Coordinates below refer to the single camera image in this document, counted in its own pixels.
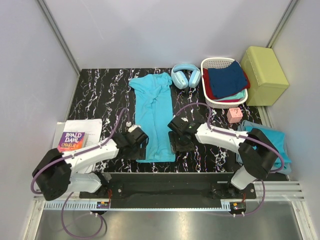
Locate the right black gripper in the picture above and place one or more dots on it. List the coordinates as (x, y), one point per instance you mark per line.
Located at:
(173, 137)

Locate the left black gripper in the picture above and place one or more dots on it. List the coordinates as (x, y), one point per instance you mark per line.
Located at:
(139, 152)

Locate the turquoise t-shirt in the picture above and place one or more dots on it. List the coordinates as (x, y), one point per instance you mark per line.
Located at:
(153, 112)

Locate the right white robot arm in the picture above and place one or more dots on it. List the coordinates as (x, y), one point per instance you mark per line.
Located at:
(257, 153)

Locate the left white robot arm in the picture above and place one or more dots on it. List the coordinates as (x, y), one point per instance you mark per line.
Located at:
(61, 172)

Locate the pile of teal t-shirts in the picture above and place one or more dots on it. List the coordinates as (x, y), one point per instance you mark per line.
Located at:
(277, 138)

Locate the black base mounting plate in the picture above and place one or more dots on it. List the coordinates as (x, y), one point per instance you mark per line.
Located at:
(165, 186)

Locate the white paper sheets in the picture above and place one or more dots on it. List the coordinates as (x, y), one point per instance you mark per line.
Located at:
(92, 128)

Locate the light blue headphones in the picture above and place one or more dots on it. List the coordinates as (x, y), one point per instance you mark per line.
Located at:
(180, 80)

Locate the pink cube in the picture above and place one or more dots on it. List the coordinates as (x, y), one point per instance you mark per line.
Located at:
(234, 115)

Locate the teal folded t-shirt in basket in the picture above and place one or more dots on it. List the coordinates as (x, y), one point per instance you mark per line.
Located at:
(234, 98)

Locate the navy blue folded t-shirt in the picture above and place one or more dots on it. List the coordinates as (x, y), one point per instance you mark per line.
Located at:
(228, 81)

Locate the white plastic laundry basket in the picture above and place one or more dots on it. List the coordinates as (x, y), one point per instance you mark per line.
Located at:
(219, 63)

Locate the yellow-green storage box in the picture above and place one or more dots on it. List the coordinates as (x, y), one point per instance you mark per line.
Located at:
(267, 79)

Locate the aluminium rail frame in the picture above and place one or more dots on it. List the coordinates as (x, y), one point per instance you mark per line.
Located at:
(270, 210)

